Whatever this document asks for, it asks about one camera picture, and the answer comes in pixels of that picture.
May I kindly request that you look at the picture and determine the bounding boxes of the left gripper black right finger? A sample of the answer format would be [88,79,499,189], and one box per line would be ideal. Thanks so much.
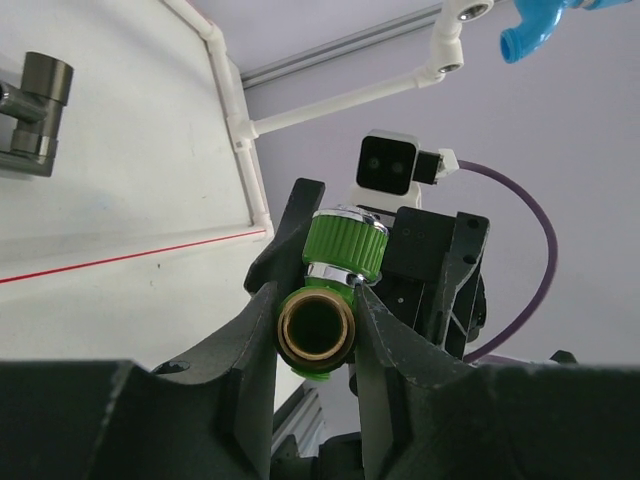
[349,287,640,480]

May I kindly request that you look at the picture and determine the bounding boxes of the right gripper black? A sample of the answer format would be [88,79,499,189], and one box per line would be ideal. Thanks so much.
[374,207,490,358]

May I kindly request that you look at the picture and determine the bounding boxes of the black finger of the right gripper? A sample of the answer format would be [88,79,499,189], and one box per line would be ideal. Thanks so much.
[244,178,326,300]

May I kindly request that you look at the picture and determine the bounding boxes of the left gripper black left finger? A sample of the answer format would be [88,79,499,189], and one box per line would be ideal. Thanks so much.
[1,283,277,479]

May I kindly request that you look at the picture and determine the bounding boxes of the green plastic water faucet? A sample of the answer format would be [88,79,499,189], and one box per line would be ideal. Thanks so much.
[275,205,389,380]

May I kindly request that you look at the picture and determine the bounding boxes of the white PVC pipe frame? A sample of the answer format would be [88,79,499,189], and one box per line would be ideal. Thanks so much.
[168,1,493,243]

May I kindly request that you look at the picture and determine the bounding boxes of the blue plastic water faucet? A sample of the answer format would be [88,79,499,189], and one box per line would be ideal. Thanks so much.
[499,0,632,65]

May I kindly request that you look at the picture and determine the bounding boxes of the grey metal long-spout faucet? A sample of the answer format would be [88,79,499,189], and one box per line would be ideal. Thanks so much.
[1,51,74,177]

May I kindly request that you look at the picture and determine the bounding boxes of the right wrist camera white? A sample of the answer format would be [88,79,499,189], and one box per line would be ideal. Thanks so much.
[349,130,460,227]

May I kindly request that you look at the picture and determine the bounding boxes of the aluminium enclosure frame post right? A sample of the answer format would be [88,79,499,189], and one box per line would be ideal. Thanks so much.
[241,4,441,90]

